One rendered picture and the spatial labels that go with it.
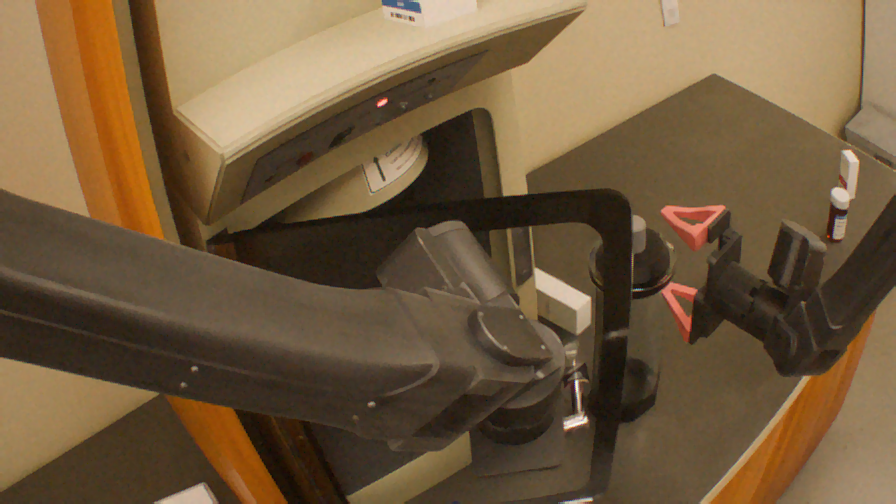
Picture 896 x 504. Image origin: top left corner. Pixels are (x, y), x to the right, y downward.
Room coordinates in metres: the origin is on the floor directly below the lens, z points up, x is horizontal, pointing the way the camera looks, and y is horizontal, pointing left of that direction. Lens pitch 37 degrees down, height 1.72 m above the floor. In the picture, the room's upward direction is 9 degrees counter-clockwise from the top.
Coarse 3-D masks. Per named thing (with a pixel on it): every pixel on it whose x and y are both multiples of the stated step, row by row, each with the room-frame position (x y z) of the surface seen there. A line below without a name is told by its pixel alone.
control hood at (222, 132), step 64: (512, 0) 0.58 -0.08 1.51; (576, 0) 0.58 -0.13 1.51; (256, 64) 0.54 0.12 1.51; (320, 64) 0.50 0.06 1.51; (384, 64) 0.48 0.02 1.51; (448, 64) 0.53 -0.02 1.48; (512, 64) 0.63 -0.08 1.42; (192, 128) 0.46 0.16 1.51; (256, 128) 0.42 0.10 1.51; (192, 192) 0.49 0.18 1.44
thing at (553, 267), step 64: (576, 192) 0.48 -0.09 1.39; (256, 256) 0.49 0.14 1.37; (320, 256) 0.49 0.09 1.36; (384, 256) 0.48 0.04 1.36; (512, 256) 0.48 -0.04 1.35; (576, 256) 0.47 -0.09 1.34; (576, 320) 0.47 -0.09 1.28; (320, 448) 0.49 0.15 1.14; (384, 448) 0.49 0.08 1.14; (448, 448) 0.48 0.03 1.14; (576, 448) 0.47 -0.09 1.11
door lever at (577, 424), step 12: (576, 384) 0.47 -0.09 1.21; (588, 384) 0.47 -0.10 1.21; (564, 396) 0.47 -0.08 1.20; (576, 396) 0.46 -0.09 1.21; (576, 408) 0.44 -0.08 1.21; (564, 420) 0.43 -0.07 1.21; (576, 420) 0.43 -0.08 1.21; (588, 420) 0.43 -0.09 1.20; (564, 432) 0.42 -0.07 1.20; (576, 432) 0.42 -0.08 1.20
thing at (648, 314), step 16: (672, 256) 0.66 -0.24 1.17; (672, 272) 0.64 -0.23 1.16; (640, 288) 0.62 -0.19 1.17; (640, 304) 0.63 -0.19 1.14; (656, 304) 0.63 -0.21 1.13; (640, 320) 0.63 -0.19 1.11; (656, 320) 0.63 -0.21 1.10; (640, 336) 0.63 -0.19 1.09; (656, 336) 0.64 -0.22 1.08; (640, 352) 0.63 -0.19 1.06; (656, 352) 0.64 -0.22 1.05; (640, 368) 0.63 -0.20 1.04; (656, 368) 0.64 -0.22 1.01; (624, 384) 0.63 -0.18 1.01; (640, 384) 0.63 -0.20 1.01; (624, 400) 0.63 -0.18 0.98; (640, 400) 0.63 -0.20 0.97
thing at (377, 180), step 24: (408, 144) 0.66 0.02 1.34; (360, 168) 0.62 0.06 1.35; (384, 168) 0.62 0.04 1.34; (408, 168) 0.64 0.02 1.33; (312, 192) 0.61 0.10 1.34; (336, 192) 0.61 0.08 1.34; (360, 192) 0.61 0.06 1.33; (384, 192) 0.61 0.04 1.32; (288, 216) 0.61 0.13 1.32; (312, 216) 0.60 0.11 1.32
